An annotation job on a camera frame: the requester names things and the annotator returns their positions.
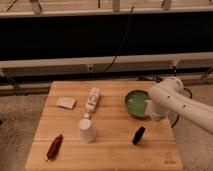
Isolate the green bowl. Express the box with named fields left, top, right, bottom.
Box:
left=124, top=90, right=150, bottom=118

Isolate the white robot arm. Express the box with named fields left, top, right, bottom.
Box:
left=145, top=77, right=213, bottom=135

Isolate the black hanging cable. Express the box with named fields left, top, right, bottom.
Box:
left=103, top=5, right=135, bottom=73

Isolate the wooden board table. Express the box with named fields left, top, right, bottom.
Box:
left=25, top=81, right=183, bottom=171

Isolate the dark red chili pepper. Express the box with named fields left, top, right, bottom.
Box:
left=47, top=135, right=63, bottom=160

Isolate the white paper cup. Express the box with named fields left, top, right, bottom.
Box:
left=79, top=118, right=96, bottom=143

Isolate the translucent gripper end piece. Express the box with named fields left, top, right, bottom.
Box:
left=145, top=100, right=167, bottom=122

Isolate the white tube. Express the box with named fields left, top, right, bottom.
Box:
left=84, top=87, right=100, bottom=119

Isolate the beige sponge block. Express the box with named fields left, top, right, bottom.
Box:
left=56, top=97, right=76, bottom=109

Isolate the black eraser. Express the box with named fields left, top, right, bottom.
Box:
left=132, top=127, right=145, bottom=145

